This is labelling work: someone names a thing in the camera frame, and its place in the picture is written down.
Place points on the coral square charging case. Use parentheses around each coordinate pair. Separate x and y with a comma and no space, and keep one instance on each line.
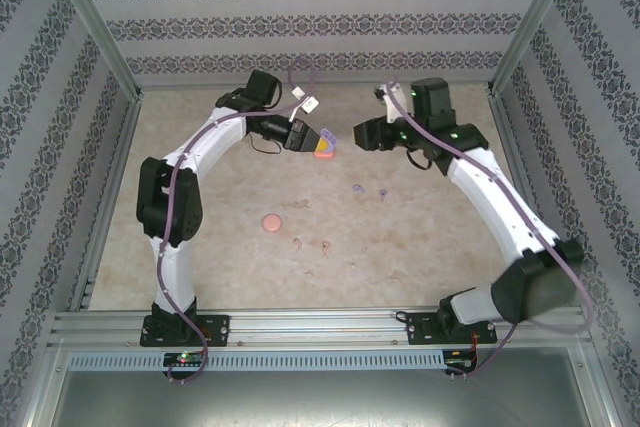
(327,157)

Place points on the pink round charging case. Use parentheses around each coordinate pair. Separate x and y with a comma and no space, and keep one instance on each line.
(272,223)

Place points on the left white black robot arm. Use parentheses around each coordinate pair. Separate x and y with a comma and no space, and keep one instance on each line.
(175,277)

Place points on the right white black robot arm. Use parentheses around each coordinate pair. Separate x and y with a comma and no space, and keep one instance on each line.
(495,217)

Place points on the grey metal bench panel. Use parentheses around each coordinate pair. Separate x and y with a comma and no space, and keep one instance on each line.
(320,402)

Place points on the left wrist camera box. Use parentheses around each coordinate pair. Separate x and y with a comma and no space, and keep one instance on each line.
(309,105)

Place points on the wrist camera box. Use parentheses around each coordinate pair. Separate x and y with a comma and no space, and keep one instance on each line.
(389,107)
(309,105)

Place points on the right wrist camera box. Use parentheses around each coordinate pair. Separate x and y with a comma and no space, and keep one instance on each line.
(389,107)

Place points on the aluminium side rail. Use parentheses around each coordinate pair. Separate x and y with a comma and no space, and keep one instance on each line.
(510,147)
(118,162)

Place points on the aluminium frame post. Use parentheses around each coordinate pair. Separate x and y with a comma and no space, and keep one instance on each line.
(542,17)
(95,22)

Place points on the aluminium mounting rail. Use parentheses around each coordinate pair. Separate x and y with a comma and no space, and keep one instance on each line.
(320,329)

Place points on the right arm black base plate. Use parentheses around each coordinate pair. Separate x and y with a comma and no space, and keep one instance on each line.
(420,329)

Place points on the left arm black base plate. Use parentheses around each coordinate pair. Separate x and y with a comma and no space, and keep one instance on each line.
(217,329)

